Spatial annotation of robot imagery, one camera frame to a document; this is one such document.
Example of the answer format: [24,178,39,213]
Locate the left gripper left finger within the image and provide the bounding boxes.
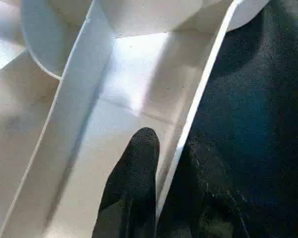
[91,127,161,238]

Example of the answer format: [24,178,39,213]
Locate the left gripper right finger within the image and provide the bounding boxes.
[156,138,249,238]

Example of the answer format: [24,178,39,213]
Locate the white table frame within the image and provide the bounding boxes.
[0,0,270,238]

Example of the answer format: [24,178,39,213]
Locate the black work mat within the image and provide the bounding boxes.
[183,0,298,238]

